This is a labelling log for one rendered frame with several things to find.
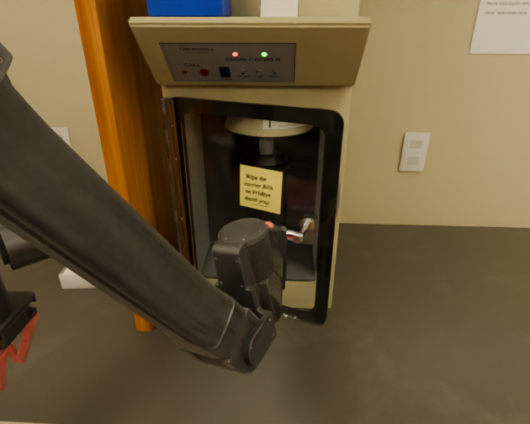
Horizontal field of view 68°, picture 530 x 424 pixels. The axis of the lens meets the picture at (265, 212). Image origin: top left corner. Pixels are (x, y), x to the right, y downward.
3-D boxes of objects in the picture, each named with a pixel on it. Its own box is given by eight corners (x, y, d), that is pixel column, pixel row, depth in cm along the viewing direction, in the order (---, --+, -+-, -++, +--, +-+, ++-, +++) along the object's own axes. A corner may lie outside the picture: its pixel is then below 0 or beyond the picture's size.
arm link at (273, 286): (238, 336, 48) (285, 331, 47) (225, 291, 45) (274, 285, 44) (244, 299, 54) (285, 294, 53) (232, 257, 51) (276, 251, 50)
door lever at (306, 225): (262, 222, 69) (262, 209, 68) (314, 232, 66) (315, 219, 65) (249, 236, 65) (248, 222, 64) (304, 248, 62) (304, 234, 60)
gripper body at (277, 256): (286, 224, 55) (286, 252, 49) (285, 283, 60) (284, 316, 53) (240, 222, 56) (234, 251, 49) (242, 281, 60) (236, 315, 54)
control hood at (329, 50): (159, 82, 67) (151, 16, 62) (353, 84, 65) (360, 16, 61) (136, 95, 57) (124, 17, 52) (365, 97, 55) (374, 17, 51)
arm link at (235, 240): (189, 354, 45) (254, 373, 41) (158, 272, 40) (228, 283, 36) (241, 288, 54) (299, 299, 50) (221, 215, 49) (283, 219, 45)
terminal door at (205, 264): (188, 286, 85) (167, 95, 67) (325, 325, 74) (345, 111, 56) (185, 288, 84) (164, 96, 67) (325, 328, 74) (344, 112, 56)
